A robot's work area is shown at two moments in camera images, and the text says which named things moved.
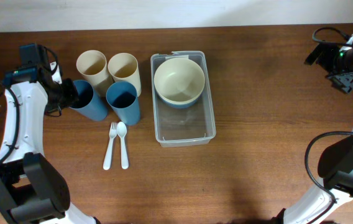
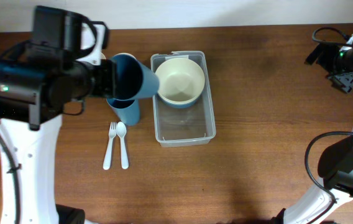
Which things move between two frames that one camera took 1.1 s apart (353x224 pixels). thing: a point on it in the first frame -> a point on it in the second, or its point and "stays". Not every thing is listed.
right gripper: [344, 83] stays
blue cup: [89, 105] -> [134, 79]
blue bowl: [179, 106] stays
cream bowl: [178, 82] stays
